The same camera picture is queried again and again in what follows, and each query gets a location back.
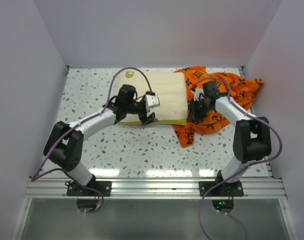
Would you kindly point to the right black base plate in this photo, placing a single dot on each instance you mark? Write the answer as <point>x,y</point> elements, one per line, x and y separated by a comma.
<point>225,190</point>

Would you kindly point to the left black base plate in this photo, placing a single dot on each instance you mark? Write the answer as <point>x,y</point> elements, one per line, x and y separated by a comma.
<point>93,189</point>

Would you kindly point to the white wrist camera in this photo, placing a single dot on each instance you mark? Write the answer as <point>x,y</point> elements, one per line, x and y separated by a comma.
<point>151,101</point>
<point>198,93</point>

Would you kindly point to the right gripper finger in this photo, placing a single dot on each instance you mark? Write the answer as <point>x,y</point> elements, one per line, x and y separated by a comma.
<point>191,116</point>
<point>200,114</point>

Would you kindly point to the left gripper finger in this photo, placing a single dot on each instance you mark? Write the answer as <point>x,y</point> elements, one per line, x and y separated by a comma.
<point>151,115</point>
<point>148,121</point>

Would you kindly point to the aluminium mounting rail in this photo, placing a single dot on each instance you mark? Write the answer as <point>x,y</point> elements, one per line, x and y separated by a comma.
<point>157,188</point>

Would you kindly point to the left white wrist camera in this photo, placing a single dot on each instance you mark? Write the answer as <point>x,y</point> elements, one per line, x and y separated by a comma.
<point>151,101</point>

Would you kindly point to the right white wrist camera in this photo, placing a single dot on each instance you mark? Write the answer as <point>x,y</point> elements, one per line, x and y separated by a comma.
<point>198,93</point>

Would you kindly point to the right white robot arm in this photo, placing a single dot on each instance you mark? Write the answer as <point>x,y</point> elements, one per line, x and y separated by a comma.
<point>251,142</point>

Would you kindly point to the orange patterned pillowcase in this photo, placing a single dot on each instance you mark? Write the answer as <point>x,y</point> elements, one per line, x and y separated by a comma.
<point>242,90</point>

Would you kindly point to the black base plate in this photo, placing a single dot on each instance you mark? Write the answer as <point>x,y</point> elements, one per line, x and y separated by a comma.
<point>225,190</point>
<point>93,189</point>

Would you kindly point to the cream pillow yellow edge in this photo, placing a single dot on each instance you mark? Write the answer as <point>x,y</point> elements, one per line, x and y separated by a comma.
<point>169,86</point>

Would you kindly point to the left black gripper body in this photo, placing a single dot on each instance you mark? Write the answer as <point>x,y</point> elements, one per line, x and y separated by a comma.
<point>136,107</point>

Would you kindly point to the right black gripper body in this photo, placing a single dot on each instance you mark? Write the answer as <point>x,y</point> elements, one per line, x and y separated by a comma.
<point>200,105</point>

